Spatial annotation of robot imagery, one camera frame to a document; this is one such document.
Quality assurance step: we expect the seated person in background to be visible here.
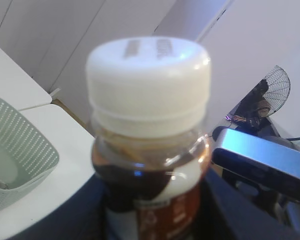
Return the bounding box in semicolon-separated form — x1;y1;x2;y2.
232;79;271;136

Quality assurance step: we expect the brown Nescafe coffee bottle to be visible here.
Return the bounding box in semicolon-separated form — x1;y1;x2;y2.
85;36;211;240

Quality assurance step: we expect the green plastic woven basket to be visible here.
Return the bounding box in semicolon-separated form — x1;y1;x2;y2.
0;98;60;211

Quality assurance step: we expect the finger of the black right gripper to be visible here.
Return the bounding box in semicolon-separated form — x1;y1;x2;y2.
201;169;300;240
9;175;106;240

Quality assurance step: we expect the black standing fan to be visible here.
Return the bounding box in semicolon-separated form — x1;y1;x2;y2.
263;65;291;117

